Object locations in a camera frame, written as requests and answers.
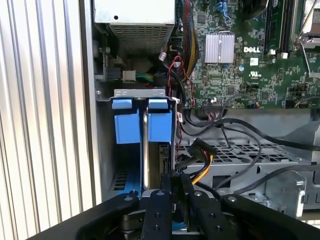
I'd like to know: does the grey power supply box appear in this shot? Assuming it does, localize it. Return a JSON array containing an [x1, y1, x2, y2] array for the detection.
[[93, 0, 176, 55]]

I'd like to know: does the white plug with coloured wires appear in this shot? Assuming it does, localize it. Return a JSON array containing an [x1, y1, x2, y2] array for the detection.
[[122, 69, 155, 87]]

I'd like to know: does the bundle of power supply wires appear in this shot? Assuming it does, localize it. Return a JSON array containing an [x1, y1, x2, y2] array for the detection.
[[180, 0, 199, 81]]

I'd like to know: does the disk power wire with plug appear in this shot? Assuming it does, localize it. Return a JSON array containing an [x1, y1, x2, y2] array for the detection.
[[174, 137, 218, 186]]

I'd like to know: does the metal disk bay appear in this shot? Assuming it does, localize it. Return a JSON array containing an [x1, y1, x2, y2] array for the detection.
[[96, 86, 181, 198]]

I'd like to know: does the hard disk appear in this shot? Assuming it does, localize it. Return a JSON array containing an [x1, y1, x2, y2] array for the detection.
[[142, 97, 176, 198]]

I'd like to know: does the grey metal drive cage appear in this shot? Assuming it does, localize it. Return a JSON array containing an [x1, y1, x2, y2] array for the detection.
[[174, 109, 320, 221]]

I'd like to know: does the thick black cable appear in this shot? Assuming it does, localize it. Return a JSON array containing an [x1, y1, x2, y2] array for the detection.
[[182, 109, 320, 152], [214, 163, 320, 201]]

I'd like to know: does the green motherboard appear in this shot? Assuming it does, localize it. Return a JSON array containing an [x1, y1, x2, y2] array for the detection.
[[172, 0, 320, 111]]

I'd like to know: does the grey open PC case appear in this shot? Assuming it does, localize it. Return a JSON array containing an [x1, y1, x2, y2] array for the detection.
[[79, 0, 320, 226]]

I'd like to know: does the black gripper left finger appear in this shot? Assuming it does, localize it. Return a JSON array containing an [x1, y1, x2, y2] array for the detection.
[[24, 172, 173, 240]]

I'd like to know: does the blue data wire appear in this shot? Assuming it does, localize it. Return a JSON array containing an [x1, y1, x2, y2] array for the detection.
[[218, 0, 230, 23]]

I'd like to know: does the CPU socket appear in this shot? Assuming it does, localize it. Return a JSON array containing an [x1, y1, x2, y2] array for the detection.
[[299, 0, 320, 38]]

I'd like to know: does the empty blue disk carrier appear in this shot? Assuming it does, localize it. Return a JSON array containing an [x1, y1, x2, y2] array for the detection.
[[111, 97, 145, 197]]

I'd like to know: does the red black twisted wire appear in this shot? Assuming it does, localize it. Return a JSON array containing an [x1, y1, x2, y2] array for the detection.
[[168, 55, 196, 109]]

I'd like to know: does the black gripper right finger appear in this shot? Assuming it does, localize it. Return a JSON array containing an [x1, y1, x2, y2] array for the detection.
[[172, 172, 320, 240]]

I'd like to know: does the silver finned chipset heatsink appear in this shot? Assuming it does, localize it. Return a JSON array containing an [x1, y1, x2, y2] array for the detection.
[[204, 33, 236, 63]]

